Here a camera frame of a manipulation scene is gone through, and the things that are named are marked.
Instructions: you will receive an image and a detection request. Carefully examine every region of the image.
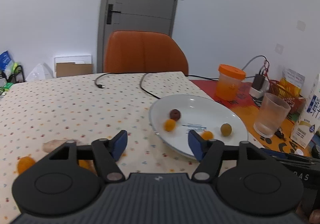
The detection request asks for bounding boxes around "clear drinking glass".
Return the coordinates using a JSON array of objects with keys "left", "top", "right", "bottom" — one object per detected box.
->
[{"left": 253, "top": 93, "right": 291, "bottom": 138}]

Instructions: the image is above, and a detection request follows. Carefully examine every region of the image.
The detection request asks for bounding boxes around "white frame board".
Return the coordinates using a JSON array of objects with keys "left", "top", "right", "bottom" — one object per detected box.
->
[{"left": 53, "top": 54, "right": 92, "bottom": 78}]

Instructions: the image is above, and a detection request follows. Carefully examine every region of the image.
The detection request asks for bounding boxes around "white plate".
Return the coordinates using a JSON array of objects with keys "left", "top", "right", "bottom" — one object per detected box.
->
[{"left": 149, "top": 94, "right": 248, "bottom": 160}]

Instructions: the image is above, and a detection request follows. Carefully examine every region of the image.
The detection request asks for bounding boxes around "red wire basket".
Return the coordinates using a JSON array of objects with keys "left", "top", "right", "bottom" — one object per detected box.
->
[{"left": 269, "top": 80, "right": 307, "bottom": 115}]

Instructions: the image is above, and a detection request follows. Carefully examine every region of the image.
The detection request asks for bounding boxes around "white power strip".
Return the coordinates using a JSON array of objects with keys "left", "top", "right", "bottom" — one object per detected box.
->
[{"left": 249, "top": 82, "right": 270, "bottom": 98}]

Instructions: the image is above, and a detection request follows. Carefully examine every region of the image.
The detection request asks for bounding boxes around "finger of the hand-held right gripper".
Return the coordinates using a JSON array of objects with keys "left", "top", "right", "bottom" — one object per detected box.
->
[{"left": 260, "top": 148, "right": 320, "bottom": 164}]

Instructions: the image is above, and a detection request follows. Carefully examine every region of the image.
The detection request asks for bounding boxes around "white milk carton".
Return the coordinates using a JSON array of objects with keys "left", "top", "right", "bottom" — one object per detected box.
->
[{"left": 290, "top": 73, "right": 320, "bottom": 149}]

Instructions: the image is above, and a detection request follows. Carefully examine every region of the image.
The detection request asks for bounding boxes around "orange lidded plastic cup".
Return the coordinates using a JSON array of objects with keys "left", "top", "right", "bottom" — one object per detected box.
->
[{"left": 215, "top": 64, "right": 246, "bottom": 101}]

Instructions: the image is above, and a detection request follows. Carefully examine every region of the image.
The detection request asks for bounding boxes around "grey door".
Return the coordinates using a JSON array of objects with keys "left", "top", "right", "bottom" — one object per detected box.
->
[{"left": 96, "top": 0, "right": 183, "bottom": 74}]

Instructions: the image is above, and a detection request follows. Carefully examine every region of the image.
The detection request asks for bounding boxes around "brown cardboard sheet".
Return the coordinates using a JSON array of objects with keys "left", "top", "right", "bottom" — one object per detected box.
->
[{"left": 56, "top": 62, "right": 93, "bottom": 78}]

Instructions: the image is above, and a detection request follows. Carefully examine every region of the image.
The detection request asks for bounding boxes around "black cable with plug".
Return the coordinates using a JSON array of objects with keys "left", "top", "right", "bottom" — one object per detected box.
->
[{"left": 94, "top": 72, "right": 148, "bottom": 88}]

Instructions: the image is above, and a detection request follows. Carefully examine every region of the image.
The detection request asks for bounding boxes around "green round fruit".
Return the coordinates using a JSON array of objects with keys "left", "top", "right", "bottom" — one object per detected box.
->
[{"left": 220, "top": 123, "right": 232, "bottom": 137}]

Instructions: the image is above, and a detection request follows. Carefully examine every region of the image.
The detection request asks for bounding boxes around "person's right hand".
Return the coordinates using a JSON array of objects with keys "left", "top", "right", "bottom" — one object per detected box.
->
[{"left": 309, "top": 210, "right": 320, "bottom": 224}]

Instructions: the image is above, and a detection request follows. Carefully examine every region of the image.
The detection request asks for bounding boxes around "black storage rack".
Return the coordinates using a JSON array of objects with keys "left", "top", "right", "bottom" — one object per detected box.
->
[{"left": 0, "top": 64, "right": 25, "bottom": 85}]

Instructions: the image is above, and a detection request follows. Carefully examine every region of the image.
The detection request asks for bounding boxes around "orange leather chair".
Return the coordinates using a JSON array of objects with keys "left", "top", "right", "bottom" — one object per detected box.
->
[{"left": 103, "top": 31, "right": 189, "bottom": 75}]

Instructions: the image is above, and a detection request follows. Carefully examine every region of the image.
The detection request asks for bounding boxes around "red orange table mat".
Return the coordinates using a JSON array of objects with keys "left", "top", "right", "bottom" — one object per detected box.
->
[{"left": 190, "top": 79, "right": 313, "bottom": 151}]

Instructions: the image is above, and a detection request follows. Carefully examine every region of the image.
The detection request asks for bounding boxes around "black charger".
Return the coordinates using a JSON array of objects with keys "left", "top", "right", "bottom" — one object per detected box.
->
[{"left": 251, "top": 74, "right": 267, "bottom": 90}]

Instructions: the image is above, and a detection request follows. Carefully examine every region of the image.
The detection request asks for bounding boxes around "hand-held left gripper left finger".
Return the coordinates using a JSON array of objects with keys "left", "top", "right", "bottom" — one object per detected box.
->
[{"left": 47, "top": 130, "right": 128, "bottom": 182}]

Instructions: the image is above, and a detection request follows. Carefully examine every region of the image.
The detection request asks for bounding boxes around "yellow snack packet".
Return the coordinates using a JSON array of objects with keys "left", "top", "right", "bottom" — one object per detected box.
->
[{"left": 279, "top": 68, "right": 306, "bottom": 98}]

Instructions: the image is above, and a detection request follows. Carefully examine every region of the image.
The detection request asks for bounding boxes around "clear plastic bag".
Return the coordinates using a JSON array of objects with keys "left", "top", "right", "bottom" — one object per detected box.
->
[{"left": 26, "top": 63, "right": 53, "bottom": 82}]

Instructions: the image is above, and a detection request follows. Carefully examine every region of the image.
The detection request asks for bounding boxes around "peeled pomelo segment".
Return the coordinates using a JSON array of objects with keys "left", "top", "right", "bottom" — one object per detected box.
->
[{"left": 42, "top": 139, "right": 80, "bottom": 153}]

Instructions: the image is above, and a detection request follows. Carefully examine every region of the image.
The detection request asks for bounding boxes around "black door handle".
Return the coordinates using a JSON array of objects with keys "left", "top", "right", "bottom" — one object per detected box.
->
[{"left": 106, "top": 4, "right": 121, "bottom": 25}]

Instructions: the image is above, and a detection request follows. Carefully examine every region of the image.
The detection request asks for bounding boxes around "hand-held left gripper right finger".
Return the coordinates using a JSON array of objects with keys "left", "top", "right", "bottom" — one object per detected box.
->
[{"left": 187, "top": 130, "right": 269, "bottom": 182}]

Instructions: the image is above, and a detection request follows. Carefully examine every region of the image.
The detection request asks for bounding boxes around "blue bag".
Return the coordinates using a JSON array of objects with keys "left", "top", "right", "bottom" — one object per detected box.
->
[{"left": 0, "top": 51, "right": 14, "bottom": 72}]

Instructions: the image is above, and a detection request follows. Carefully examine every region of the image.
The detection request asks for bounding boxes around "grey cable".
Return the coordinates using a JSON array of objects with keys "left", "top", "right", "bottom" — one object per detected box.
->
[{"left": 241, "top": 55, "right": 265, "bottom": 71}]

